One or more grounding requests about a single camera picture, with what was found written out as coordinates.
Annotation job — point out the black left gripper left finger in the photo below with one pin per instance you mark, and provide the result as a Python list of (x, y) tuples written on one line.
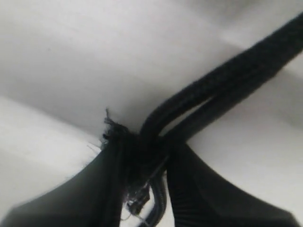
[(92, 198)]

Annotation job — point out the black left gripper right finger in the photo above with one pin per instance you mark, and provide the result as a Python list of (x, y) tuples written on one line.
[(200, 197)]

